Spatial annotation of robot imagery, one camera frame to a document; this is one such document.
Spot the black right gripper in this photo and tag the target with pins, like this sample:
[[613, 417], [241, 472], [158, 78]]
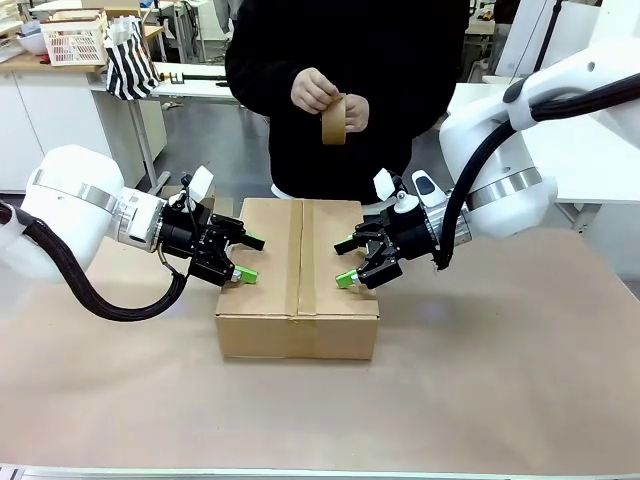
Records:
[[405, 240]]

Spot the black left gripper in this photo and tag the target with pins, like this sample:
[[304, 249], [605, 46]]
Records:
[[200, 250]]

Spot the brown cardboard box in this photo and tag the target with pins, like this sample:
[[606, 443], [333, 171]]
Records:
[[260, 290]]

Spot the brown packing tape roll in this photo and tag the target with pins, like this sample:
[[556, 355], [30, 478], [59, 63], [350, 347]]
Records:
[[332, 125]]

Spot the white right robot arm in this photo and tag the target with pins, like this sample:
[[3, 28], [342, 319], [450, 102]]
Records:
[[505, 150]]

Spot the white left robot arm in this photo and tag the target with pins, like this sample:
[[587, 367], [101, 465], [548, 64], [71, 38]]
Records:
[[70, 210]]

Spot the person's right forearm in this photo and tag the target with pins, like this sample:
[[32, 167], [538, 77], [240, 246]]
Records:
[[260, 82]]

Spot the person's left forearm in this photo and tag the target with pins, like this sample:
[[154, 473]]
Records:
[[410, 102]]

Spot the person's left hand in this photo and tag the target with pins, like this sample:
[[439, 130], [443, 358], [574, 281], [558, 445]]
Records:
[[356, 112]]

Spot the person's right hand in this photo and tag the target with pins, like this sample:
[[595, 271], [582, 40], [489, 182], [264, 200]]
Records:
[[312, 90]]

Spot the brown tape strip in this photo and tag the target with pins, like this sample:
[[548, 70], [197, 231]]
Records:
[[302, 260]]

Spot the white workshop table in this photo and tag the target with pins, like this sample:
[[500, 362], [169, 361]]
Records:
[[200, 90]]

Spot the black clamp tool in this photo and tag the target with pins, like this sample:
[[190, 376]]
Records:
[[192, 77]]

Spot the person's black sweater torso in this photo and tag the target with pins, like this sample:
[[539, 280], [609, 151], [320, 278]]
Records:
[[350, 40]]

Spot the black white striped bag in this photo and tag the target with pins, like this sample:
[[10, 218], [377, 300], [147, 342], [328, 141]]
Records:
[[131, 65]]

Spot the wood topped white cabinet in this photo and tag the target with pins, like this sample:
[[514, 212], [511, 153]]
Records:
[[45, 110]]

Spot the white plastic basket crate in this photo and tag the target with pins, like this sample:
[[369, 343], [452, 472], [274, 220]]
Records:
[[75, 42]]

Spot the white board panel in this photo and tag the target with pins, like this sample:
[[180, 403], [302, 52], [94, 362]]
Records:
[[522, 35]]

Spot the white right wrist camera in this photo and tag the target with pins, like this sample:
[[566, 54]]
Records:
[[384, 182]]

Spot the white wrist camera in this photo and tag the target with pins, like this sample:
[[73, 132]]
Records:
[[384, 182], [201, 182]]

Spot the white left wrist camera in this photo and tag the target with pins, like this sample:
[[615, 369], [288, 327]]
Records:
[[201, 182]]

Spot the aluminium table edge rail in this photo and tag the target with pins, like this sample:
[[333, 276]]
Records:
[[320, 474]]

